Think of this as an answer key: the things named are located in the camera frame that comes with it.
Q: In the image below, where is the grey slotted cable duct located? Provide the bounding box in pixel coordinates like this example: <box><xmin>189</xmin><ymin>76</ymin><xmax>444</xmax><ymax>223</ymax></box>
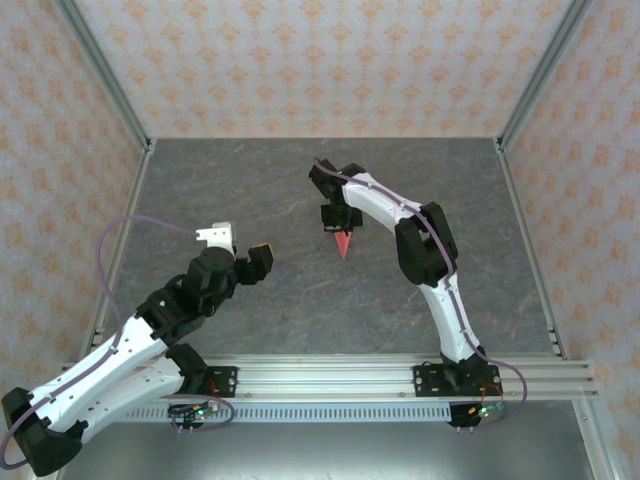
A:
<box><xmin>122</xmin><ymin>404</ymin><xmax>454</xmax><ymax>424</ymax></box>

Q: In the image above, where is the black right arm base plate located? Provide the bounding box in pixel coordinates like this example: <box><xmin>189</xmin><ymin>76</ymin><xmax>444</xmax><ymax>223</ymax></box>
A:
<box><xmin>412</xmin><ymin>364</ymin><xmax>502</xmax><ymax>399</ymax></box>

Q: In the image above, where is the pink paper sheet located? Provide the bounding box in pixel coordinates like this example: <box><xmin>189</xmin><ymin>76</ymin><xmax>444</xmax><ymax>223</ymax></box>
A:
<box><xmin>333</xmin><ymin>230</ymin><xmax>355</xmax><ymax>262</ymax></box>

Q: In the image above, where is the aluminium mounting rail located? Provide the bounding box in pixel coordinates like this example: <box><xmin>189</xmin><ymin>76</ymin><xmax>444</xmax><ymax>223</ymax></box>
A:
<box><xmin>53</xmin><ymin>353</ymin><xmax>600</xmax><ymax>402</ymax></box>

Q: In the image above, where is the grey metal panel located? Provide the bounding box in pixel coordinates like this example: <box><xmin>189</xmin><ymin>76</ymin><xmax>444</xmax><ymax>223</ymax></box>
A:
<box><xmin>52</xmin><ymin>422</ymin><xmax>599</xmax><ymax>480</ymax></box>

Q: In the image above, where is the aluminium side rail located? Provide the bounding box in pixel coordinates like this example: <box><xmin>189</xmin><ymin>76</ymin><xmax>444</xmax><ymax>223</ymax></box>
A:
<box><xmin>493</xmin><ymin>138</ymin><xmax>572</xmax><ymax>362</ymax></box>
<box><xmin>78</xmin><ymin>139</ymin><xmax>157</xmax><ymax>362</ymax></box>

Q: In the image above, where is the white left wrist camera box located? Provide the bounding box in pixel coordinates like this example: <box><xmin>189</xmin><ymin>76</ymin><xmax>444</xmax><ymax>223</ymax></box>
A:
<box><xmin>193</xmin><ymin>220</ymin><xmax>237</xmax><ymax>255</ymax></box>

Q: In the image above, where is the aluminium frame post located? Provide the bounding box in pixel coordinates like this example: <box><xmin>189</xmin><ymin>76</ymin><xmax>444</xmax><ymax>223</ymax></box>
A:
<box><xmin>493</xmin><ymin>0</ymin><xmax>596</xmax><ymax>154</ymax></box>
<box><xmin>52</xmin><ymin>0</ymin><xmax>155</xmax><ymax>154</ymax></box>

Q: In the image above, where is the aluminium frame leg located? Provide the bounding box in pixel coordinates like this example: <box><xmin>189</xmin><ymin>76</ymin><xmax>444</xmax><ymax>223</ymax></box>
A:
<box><xmin>572</xmin><ymin>399</ymin><xmax>617</xmax><ymax>480</ymax></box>

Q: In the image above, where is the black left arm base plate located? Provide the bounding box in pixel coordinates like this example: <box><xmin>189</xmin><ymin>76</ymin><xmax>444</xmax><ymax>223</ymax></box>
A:
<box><xmin>189</xmin><ymin>365</ymin><xmax>239</xmax><ymax>399</ymax></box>

